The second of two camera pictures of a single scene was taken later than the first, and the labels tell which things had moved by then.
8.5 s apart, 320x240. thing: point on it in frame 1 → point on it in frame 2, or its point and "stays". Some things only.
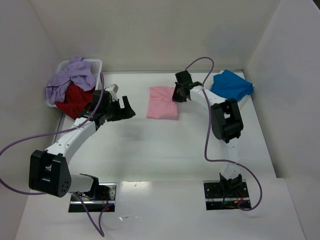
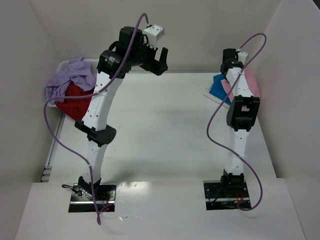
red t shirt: x=76 y=101 stays
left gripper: x=120 y=110 → x=154 y=64
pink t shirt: x=160 y=105 → x=251 y=81
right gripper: x=183 y=88 → x=225 y=67
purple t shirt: x=79 y=72 stays
